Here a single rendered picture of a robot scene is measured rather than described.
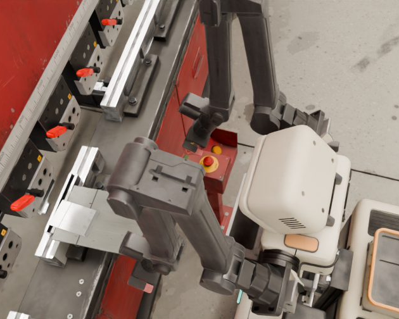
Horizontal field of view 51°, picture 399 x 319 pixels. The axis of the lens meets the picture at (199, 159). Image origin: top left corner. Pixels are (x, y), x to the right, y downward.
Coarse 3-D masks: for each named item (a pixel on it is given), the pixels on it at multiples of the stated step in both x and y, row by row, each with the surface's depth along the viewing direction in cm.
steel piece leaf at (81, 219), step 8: (72, 208) 127; (80, 208) 127; (88, 208) 127; (64, 216) 126; (72, 216) 126; (80, 216) 126; (88, 216) 125; (96, 216) 125; (64, 224) 125; (72, 224) 124; (80, 224) 124; (88, 224) 124; (72, 232) 123; (80, 232) 123; (88, 232) 122
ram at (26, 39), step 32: (0, 0) 83; (32, 0) 93; (64, 0) 105; (96, 0) 121; (0, 32) 84; (32, 32) 95; (64, 32) 107; (0, 64) 86; (32, 64) 97; (64, 64) 110; (0, 96) 88; (0, 128) 89; (32, 128) 101
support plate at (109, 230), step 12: (72, 192) 130; (84, 192) 130; (84, 204) 128; (96, 204) 127; (108, 204) 127; (108, 216) 125; (120, 216) 125; (60, 228) 124; (96, 228) 123; (108, 228) 123; (120, 228) 123; (132, 228) 122; (60, 240) 122; (72, 240) 122; (84, 240) 122; (96, 240) 122; (108, 240) 121; (120, 240) 121
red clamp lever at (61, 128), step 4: (60, 124) 111; (64, 124) 110; (68, 124) 110; (72, 124) 110; (52, 128) 105; (56, 128) 105; (60, 128) 106; (64, 128) 107; (68, 128) 111; (72, 128) 111; (48, 132) 103; (52, 132) 103; (56, 132) 104; (60, 132) 106; (64, 132) 108; (48, 136) 104; (52, 136) 103; (56, 136) 104
